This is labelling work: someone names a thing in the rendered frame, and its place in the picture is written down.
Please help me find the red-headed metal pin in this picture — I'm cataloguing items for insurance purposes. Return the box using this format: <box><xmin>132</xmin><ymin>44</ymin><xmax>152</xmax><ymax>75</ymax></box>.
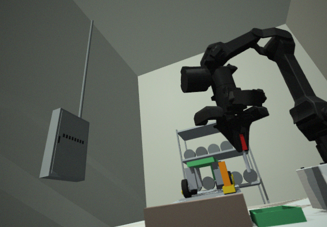
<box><xmin>239</xmin><ymin>134</ymin><xmax>251</xmax><ymax>173</ymax></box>

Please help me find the green tray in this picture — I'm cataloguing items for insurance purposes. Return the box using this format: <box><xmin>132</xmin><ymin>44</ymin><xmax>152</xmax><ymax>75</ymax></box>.
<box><xmin>249</xmin><ymin>206</ymin><xmax>307</xmax><ymax>227</ymax></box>

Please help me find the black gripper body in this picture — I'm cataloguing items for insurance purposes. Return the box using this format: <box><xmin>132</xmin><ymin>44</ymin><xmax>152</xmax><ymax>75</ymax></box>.
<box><xmin>194</xmin><ymin>83</ymin><xmax>270</xmax><ymax>126</ymax></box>

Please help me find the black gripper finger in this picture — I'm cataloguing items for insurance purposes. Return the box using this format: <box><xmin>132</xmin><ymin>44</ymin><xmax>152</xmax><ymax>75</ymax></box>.
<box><xmin>214</xmin><ymin>118</ymin><xmax>243</xmax><ymax>152</ymax></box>
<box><xmin>237</xmin><ymin>117</ymin><xmax>256</xmax><ymax>151</ymax></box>

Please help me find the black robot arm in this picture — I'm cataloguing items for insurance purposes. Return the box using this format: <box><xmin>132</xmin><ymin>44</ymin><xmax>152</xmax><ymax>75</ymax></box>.
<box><xmin>180</xmin><ymin>28</ymin><xmax>327</xmax><ymax>164</ymax></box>

